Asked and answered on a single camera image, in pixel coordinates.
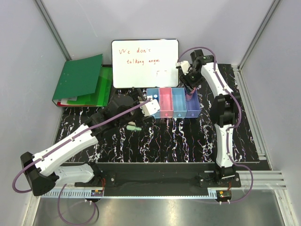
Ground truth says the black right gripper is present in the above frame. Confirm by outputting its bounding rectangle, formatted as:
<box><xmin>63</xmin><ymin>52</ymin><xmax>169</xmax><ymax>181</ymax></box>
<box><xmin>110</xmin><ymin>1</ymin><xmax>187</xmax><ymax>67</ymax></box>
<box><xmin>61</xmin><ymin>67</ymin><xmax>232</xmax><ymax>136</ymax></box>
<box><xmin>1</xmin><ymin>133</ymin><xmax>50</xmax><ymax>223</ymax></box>
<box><xmin>178</xmin><ymin>69</ymin><xmax>203</xmax><ymax>95</ymax></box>

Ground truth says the small white eraser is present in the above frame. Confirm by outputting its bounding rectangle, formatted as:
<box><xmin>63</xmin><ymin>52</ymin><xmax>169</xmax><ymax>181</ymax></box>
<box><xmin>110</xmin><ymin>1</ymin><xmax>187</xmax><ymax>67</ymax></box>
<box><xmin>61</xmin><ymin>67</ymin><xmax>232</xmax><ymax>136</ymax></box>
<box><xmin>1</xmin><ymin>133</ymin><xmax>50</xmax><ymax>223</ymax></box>
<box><xmin>128</xmin><ymin>122</ymin><xmax>136</xmax><ymax>127</ymax></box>

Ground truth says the light blue bin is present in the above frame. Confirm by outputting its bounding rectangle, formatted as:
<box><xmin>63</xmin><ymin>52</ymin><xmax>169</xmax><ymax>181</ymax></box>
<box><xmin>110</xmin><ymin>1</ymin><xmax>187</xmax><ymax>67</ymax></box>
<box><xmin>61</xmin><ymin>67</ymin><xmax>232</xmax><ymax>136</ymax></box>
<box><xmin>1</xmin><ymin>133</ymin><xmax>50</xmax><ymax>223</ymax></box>
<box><xmin>146</xmin><ymin>88</ymin><xmax>160</xmax><ymax>119</ymax></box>
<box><xmin>172</xmin><ymin>88</ymin><xmax>187</xmax><ymax>118</ymax></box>

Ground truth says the purple plastic bin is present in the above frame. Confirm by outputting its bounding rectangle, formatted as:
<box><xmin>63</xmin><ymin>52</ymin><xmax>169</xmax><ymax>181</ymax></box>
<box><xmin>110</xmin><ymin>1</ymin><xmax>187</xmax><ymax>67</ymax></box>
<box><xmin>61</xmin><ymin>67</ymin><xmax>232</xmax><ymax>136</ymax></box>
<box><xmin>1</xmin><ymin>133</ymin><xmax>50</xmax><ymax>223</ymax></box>
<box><xmin>185</xmin><ymin>91</ymin><xmax>201</xmax><ymax>118</ymax></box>

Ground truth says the pink plastic bin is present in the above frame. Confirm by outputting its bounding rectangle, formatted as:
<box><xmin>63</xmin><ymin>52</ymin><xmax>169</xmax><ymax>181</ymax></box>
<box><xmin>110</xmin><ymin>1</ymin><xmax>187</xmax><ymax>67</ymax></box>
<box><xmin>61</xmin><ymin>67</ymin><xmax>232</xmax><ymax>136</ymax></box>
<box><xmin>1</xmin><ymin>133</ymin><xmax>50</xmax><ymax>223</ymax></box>
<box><xmin>159</xmin><ymin>88</ymin><xmax>174</xmax><ymax>118</ymax></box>

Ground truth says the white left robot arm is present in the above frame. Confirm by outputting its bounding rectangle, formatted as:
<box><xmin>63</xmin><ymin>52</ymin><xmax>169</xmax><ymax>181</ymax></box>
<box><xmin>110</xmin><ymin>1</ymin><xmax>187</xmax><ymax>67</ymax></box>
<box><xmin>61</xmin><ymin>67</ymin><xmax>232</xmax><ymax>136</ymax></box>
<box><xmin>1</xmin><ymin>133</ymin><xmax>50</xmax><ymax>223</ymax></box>
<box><xmin>20</xmin><ymin>89</ymin><xmax>160</xmax><ymax>196</ymax></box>

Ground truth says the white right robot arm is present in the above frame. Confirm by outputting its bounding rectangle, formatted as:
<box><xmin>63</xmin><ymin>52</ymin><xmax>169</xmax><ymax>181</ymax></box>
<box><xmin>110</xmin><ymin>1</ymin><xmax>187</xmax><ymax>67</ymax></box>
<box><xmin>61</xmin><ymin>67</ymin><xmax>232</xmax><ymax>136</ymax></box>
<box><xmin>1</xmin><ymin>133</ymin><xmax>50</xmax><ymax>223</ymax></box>
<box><xmin>176</xmin><ymin>47</ymin><xmax>242</xmax><ymax>187</ymax></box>

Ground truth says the green translucent file folder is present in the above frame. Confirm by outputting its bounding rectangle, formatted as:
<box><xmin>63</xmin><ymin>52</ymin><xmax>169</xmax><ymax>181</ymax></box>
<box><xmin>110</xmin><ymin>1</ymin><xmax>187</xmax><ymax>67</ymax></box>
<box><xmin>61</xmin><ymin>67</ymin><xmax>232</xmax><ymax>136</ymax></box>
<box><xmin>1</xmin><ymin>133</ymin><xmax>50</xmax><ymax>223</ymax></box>
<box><xmin>67</xmin><ymin>67</ymin><xmax>112</xmax><ymax>107</ymax></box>

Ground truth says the green highlighter pen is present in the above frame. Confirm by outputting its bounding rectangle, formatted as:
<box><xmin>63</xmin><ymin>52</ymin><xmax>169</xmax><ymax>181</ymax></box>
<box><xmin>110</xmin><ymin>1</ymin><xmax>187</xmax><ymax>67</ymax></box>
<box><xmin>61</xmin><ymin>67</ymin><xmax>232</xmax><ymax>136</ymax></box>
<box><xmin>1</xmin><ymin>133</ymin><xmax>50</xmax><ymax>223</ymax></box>
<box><xmin>126</xmin><ymin>125</ymin><xmax>142</xmax><ymax>132</ymax></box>

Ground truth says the white dry-erase board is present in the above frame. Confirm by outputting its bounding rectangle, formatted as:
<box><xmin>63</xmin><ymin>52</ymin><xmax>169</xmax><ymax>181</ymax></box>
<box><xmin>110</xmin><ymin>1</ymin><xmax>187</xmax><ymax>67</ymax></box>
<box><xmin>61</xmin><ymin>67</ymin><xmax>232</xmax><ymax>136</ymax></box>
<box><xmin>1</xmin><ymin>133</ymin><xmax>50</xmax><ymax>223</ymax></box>
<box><xmin>111</xmin><ymin>39</ymin><xmax>179</xmax><ymax>89</ymax></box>

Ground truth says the black marble pattern mat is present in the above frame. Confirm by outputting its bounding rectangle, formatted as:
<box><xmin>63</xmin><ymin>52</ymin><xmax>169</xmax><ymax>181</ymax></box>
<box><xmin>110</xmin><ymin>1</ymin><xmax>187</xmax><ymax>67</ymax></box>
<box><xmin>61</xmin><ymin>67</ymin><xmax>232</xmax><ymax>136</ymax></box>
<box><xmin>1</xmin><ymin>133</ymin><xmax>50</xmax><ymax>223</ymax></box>
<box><xmin>54</xmin><ymin>64</ymin><xmax>270</xmax><ymax>170</ymax></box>

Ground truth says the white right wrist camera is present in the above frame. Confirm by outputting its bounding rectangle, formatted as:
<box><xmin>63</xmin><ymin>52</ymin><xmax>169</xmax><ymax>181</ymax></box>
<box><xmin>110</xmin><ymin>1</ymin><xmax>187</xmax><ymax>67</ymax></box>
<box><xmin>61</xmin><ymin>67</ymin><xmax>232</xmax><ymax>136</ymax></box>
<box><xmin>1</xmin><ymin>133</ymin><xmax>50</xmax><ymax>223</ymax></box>
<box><xmin>176</xmin><ymin>61</ymin><xmax>190</xmax><ymax>75</ymax></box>

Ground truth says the green ring binder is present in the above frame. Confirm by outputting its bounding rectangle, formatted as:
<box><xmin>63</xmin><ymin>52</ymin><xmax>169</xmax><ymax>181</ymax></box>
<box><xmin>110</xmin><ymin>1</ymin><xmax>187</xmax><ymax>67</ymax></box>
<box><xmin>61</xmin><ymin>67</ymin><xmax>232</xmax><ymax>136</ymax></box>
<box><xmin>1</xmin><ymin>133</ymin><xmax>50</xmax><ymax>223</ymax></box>
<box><xmin>52</xmin><ymin>54</ymin><xmax>103</xmax><ymax>106</ymax></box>

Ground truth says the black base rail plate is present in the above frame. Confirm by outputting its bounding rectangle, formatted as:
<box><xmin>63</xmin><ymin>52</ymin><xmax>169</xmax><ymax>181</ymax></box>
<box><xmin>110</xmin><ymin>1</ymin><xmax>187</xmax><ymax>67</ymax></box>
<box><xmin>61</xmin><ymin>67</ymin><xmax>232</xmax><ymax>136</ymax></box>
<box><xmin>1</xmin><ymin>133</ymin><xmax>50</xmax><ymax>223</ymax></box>
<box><xmin>74</xmin><ymin>161</ymin><xmax>242</xmax><ymax>197</ymax></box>

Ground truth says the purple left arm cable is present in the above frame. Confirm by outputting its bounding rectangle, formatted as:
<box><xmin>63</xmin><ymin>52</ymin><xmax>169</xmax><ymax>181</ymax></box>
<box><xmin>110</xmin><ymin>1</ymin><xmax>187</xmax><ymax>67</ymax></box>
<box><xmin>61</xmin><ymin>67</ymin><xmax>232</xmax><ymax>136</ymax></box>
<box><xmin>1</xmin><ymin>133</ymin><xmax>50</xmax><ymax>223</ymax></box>
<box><xmin>12</xmin><ymin>97</ymin><xmax>152</xmax><ymax>224</ymax></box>

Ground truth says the aluminium frame rail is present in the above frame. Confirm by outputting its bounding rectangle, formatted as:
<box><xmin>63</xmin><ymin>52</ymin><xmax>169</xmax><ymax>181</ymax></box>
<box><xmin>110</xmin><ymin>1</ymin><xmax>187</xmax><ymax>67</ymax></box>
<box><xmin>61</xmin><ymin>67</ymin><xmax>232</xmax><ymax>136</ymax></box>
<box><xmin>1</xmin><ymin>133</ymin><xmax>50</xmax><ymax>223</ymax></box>
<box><xmin>40</xmin><ymin>171</ymin><xmax>286</xmax><ymax>199</ymax></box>

